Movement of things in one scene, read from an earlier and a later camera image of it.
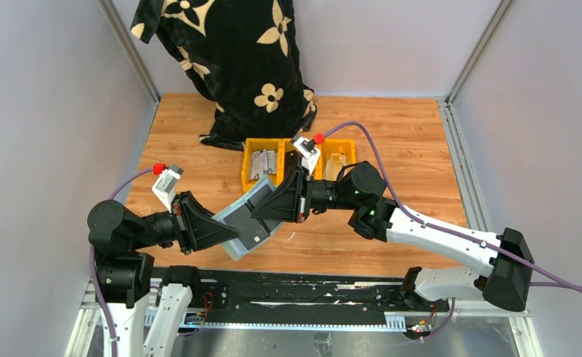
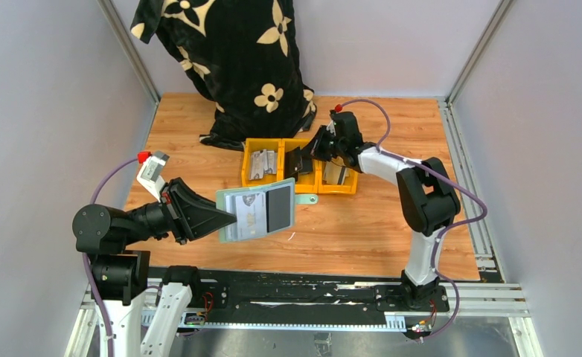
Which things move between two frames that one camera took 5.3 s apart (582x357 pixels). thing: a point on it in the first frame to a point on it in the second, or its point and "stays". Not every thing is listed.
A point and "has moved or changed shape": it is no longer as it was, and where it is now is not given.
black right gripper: (290, 201) to (321, 133)
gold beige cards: (333, 166) stays
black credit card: (256, 198) to (292, 163)
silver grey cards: (263, 162) stays
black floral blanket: (244, 54) stays
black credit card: (250, 230) has moved or changed shape
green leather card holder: (237, 216) has moved or changed shape
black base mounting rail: (296, 300) stays
